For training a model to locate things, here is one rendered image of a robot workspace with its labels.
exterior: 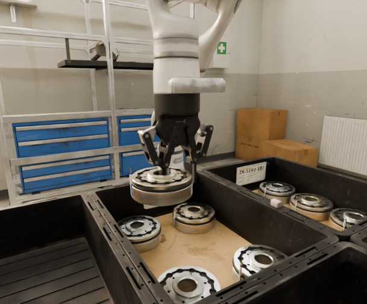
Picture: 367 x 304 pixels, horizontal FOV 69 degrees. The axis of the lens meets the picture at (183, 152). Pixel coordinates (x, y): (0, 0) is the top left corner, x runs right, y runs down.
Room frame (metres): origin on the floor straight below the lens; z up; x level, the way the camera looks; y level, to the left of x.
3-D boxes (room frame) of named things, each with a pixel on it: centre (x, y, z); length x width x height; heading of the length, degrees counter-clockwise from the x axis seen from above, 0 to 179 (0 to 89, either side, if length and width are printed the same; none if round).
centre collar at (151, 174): (0.43, 0.04, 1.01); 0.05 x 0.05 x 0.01
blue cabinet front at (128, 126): (2.57, 0.28, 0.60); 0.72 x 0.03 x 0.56; 121
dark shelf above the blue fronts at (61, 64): (2.68, 0.52, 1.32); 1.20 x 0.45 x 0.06; 121
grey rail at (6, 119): (2.38, 0.63, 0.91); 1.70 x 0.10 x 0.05; 121
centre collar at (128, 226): (0.52, 0.10, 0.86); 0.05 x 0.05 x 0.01
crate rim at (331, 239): (0.46, -0.02, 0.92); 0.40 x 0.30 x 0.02; 31
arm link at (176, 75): (0.43, 0.00, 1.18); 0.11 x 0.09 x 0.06; 31
